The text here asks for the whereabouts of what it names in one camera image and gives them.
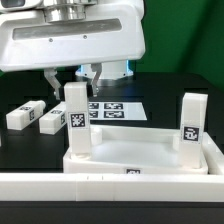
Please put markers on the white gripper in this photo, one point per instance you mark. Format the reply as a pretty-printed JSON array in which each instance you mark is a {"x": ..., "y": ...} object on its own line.
[{"x": 61, "y": 33}]

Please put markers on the white desk top tray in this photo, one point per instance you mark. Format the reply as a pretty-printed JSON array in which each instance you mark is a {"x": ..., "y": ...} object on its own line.
[{"x": 132, "y": 150}]

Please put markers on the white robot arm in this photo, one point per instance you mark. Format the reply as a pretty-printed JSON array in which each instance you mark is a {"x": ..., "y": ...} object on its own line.
[{"x": 106, "y": 68}]

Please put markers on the marker tag sheet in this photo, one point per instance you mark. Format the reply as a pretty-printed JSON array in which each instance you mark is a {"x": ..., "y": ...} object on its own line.
[{"x": 116, "y": 111}]

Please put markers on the white L-shaped fence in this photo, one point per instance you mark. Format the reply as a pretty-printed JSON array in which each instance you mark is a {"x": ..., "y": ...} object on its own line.
[{"x": 120, "y": 187}]

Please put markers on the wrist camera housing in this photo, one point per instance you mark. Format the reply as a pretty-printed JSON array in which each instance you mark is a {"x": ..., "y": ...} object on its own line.
[{"x": 17, "y": 5}]

